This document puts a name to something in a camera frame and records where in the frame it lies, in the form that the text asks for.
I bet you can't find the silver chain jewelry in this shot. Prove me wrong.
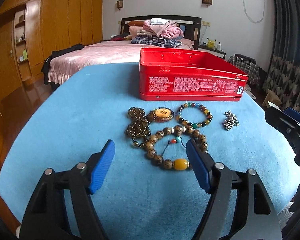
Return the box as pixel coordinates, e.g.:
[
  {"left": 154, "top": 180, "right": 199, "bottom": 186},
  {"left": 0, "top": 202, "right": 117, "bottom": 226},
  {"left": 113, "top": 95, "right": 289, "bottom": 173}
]
[{"left": 223, "top": 111, "right": 239, "bottom": 131}]

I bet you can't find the brown wooden bead bracelet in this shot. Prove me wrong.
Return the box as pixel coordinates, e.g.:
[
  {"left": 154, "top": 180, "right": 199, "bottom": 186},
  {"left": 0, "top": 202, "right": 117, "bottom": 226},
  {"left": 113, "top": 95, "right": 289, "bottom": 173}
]
[{"left": 144, "top": 125, "right": 209, "bottom": 171}]

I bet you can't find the multicolour bead bracelet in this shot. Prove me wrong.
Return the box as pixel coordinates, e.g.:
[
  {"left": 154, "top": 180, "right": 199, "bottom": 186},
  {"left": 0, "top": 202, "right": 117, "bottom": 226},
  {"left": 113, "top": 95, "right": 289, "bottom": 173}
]
[{"left": 175, "top": 101, "right": 214, "bottom": 129}]

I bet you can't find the dark bead necklace with pendant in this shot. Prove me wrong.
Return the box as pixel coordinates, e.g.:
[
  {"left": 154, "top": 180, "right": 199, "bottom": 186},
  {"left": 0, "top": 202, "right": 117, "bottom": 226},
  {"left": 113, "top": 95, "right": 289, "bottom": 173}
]
[{"left": 125, "top": 106, "right": 175, "bottom": 148}]

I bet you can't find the patterned curtain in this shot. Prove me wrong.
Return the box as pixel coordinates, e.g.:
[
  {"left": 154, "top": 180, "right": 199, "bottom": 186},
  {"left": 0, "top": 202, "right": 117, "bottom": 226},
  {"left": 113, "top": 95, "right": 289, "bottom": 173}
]
[{"left": 263, "top": 0, "right": 300, "bottom": 112}]

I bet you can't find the plaid bag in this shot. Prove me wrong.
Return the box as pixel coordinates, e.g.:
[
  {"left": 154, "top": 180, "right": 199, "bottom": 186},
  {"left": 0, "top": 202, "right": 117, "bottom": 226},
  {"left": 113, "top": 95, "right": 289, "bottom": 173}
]
[{"left": 228, "top": 54, "right": 260, "bottom": 85}]

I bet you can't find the blue table cloth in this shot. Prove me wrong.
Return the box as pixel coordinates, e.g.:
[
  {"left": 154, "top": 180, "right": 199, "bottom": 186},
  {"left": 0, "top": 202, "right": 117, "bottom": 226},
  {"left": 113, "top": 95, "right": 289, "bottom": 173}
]
[{"left": 0, "top": 63, "right": 300, "bottom": 239}]

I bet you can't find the black nightstand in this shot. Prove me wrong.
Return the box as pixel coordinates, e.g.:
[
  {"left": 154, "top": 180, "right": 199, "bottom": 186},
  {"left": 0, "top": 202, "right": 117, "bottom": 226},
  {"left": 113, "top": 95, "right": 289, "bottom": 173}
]
[{"left": 198, "top": 45, "right": 226, "bottom": 59}]

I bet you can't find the white bottle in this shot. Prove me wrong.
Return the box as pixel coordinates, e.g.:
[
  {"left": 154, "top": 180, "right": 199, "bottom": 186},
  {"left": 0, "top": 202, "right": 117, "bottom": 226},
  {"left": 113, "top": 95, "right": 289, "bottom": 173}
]
[{"left": 217, "top": 43, "right": 222, "bottom": 51}]

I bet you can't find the yellow pikachu plush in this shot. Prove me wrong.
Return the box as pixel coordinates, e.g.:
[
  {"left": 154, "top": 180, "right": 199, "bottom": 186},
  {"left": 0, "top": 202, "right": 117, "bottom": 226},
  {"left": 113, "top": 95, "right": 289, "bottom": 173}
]
[{"left": 206, "top": 38, "right": 216, "bottom": 49}]

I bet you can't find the red metal tin box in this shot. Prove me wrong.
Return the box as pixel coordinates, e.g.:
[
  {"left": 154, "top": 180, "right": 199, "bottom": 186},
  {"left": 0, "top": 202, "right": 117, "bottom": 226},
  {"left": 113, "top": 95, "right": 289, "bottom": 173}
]
[{"left": 139, "top": 47, "right": 248, "bottom": 101}]

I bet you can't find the dark wooden headboard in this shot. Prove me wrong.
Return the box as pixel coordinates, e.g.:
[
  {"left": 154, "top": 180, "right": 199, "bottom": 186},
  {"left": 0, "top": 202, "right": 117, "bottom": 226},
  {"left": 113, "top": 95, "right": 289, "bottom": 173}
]
[{"left": 120, "top": 15, "right": 202, "bottom": 50}]

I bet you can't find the black garment on bed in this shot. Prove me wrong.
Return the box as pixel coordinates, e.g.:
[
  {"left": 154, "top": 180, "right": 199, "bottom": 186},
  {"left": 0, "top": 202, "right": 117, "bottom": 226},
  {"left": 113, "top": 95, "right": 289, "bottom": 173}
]
[{"left": 40, "top": 43, "right": 85, "bottom": 86}]

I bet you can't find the bed with pink cover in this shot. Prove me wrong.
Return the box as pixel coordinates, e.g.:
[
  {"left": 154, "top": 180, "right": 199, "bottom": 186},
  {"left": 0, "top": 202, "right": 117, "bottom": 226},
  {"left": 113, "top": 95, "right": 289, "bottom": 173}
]
[{"left": 47, "top": 39, "right": 195, "bottom": 86}]

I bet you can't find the pile of folded clothes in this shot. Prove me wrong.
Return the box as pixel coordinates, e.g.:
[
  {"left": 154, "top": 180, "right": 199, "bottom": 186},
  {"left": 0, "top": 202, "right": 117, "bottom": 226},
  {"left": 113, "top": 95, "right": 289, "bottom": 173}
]
[{"left": 128, "top": 18, "right": 184, "bottom": 48}]

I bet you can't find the wooden wardrobe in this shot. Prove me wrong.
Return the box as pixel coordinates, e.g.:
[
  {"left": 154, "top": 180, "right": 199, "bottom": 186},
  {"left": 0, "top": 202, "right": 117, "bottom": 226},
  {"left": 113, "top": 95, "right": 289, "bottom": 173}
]
[{"left": 0, "top": 0, "right": 103, "bottom": 99}]

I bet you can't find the white hanging cable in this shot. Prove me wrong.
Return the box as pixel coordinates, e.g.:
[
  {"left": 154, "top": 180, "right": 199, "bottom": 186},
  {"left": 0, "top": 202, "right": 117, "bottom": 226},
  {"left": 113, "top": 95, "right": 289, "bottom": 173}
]
[{"left": 241, "top": 0, "right": 266, "bottom": 24}]

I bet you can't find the left wall lamp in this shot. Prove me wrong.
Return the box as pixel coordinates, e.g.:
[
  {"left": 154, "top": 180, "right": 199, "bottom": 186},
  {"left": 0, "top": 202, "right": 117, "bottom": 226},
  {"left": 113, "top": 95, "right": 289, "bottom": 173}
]
[{"left": 116, "top": 0, "right": 123, "bottom": 9}]

